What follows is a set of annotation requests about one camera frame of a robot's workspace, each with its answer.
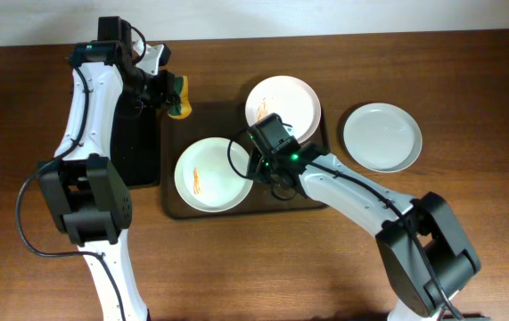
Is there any yellow green sponge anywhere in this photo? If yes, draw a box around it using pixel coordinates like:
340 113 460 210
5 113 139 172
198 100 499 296
168 76 192 119

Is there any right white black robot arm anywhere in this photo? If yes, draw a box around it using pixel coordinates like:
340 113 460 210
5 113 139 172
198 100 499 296
249 141 481 320

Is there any small black tray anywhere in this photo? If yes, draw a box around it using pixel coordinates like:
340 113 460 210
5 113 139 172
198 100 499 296
111 104 160 188

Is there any large brown tray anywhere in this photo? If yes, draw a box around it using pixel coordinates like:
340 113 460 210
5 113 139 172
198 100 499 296
159 101 326 220

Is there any grey plate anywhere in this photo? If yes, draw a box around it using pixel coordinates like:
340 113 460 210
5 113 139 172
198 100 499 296
341 103 423 173

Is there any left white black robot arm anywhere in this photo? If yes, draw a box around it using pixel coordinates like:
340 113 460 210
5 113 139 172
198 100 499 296
36 40 191 320

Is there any dark base plate corner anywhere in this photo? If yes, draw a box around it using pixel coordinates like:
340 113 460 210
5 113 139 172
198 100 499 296
438 314 492 321

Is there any white plate with orange stain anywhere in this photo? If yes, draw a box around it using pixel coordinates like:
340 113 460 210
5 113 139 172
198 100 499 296
245 76 322 143

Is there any pale green plate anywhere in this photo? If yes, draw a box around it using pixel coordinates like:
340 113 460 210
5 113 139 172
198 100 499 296
174 137 253 213

